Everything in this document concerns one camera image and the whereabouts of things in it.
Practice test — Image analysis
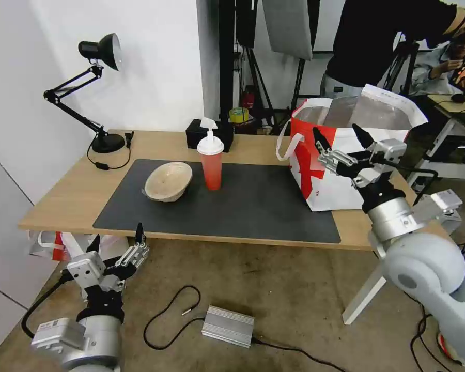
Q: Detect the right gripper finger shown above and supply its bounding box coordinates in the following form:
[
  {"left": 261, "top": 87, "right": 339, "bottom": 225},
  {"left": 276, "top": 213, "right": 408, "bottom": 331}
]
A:
[
  {"left": 351, "top": 123, "right": 378, "bottom": 156},
  {"left": 312, "top": 127, "right": 355, "bottom": 177}
]

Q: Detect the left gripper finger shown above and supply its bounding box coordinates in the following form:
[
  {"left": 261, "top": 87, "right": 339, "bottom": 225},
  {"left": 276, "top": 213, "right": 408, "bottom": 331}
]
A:
[
  {"left": 116, "top": 222, "right": 151, "bottom": 272},
  {"left": 84, "top": 234, "right": 101, "bottom": 257}
]

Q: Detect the white and red takeout bag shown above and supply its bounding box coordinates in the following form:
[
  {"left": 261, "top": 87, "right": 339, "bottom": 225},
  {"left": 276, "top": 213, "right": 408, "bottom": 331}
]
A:
[{"left": 275, "top": 83, "right": 429, "bottom": 213}]

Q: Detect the white and red plastic bag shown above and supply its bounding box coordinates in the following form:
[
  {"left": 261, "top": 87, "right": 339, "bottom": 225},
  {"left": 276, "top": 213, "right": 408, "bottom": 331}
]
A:
[{"left": 27, "top": 230, "right": 129, "bottom": 261}]

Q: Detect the beige paper bowl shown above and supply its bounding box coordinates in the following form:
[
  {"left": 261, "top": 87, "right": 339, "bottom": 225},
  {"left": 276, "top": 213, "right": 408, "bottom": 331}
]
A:
[{"left": 144, "top": 162, "right": 194, "bottom": 204}]

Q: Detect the wooden side desk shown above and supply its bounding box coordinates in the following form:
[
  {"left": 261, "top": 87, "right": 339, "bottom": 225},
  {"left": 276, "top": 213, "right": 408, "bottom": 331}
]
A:
[{"left": 406, "top": 92, "right": 465, "bottom": 195}]

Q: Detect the black tripod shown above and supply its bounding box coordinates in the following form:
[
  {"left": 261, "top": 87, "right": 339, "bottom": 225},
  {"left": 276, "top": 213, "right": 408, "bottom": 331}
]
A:
[{"left": 379, "top": 33, "right": 420, "bottom": 98}]

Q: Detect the standing person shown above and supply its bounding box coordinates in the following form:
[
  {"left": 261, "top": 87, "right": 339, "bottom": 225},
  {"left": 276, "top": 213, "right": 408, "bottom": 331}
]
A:
[{"left": 320, "top": 0, "right": 465, "bottom": 100}]

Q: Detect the seated person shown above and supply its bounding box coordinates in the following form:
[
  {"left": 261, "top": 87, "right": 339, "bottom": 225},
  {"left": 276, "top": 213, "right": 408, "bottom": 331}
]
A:
[{"left": 412, "top": 38, "right": 465, "bottom": 95}]

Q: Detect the black desk lamp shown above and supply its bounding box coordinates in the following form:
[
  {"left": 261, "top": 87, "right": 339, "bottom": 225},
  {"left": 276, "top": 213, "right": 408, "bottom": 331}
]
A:
[{"left": 43, "top": 32, "right": 126, "bottom": 153}]

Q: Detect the white table leg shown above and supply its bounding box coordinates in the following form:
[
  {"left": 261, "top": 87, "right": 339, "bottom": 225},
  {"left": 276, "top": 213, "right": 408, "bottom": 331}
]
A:
[{"left": 341, "top": 247, "right": 389, "bottom": 326}]

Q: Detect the yellow-green tape roll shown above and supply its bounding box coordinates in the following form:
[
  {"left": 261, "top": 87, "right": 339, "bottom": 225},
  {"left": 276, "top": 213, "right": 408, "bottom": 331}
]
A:
[{"left": 229, "top": 107, "right": 250, "bottom": 125}]

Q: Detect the dark grey table mat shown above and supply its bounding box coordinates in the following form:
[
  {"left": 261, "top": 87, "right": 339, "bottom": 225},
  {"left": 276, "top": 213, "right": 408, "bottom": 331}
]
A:
[{"left": 92, "top": 158, "right": 342, "bottom": 244}]

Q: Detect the red cup with white lid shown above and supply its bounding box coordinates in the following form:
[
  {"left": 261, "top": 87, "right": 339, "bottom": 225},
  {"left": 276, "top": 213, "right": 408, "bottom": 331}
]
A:
[{"left": 196, "top": 131, "right": 225, "bottom": 192}]

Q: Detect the black light stand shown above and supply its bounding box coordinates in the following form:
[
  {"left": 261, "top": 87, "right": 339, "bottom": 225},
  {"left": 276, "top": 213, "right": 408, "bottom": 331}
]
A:
[{"left": 235, "top": 0, "right": 276, "bottom": 129}]

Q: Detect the silver metal power box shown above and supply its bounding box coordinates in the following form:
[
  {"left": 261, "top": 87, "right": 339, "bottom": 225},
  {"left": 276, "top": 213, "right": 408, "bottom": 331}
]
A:
[{"left": 201, "top": 305, "right": 256, "bottom": 350}]

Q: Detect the white crumpled paper wrapper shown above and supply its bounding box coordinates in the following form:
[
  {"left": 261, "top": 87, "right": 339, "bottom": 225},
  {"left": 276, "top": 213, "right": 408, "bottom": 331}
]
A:
[{"left": 199, "top": 116, "right": 219, "bottom": 146}]

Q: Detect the black tissue box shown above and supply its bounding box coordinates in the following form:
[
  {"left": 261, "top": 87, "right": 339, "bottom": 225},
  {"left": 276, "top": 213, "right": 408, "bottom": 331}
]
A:
[{"left": 185, "top": 119, "right": 235, "bottom": 153}]

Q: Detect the grey fabric panel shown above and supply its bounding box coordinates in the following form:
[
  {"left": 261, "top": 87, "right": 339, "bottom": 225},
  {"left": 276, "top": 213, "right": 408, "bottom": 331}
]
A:
[{"left": 261, "top": 0, "right": 315, "bottom": 61}]

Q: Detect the black pillar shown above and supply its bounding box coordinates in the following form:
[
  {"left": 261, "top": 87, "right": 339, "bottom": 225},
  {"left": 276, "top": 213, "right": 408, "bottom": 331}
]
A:
[{"left": 216, "top": 0, "right": 238, "bottom": 121}]

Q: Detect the red shoe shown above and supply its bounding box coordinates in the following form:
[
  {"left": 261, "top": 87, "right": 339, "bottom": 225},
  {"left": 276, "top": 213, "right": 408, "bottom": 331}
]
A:
[{"left": 435, "top": 330, "right": 465, "bottom": 366}]

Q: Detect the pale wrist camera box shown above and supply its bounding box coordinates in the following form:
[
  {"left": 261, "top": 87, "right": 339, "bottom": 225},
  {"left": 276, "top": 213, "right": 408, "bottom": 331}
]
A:
[
  {"left": 371, "top": 138, "right": 408, "bottom": 166},
  {"left": 67, "top": 251, "right": 107, "bottom": 290}
]

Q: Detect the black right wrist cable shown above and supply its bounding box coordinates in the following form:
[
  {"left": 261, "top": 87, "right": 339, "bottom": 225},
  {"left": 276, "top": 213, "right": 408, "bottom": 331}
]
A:
[{"left": 386, "top": 162, "right": 438, "bottom": 207}]

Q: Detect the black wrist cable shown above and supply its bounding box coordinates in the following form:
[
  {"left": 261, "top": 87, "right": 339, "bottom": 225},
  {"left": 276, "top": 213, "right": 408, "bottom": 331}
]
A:
[
  {"left": 21, "top": 270, "right": 83, "bottom": 338},
  {"left": 386, "top": 162, "right": 438, "bottom": 207}
]

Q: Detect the black cable with metal plug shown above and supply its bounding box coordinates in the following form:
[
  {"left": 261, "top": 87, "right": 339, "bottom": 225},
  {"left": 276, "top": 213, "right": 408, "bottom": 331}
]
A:
[{"left": 143, "top": 285, "right": 207, "bottom": 349}]

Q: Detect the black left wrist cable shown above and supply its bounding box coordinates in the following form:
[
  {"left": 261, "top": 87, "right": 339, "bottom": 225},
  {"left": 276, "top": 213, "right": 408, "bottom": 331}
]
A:
[{"left": 21, "top": 270, "right": 83, "bottom": 338}]

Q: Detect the black lamp cable with switch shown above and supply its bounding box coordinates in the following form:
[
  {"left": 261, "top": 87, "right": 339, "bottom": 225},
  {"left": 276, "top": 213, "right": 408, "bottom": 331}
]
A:
[{"left": 86, "top": 131, "right": 135, "bottom": 172}]

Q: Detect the black power cable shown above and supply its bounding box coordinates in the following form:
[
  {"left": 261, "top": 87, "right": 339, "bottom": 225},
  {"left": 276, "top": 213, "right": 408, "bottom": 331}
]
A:
[{"left": 252, "top": 336, "right": 359, "bottom": 372}]

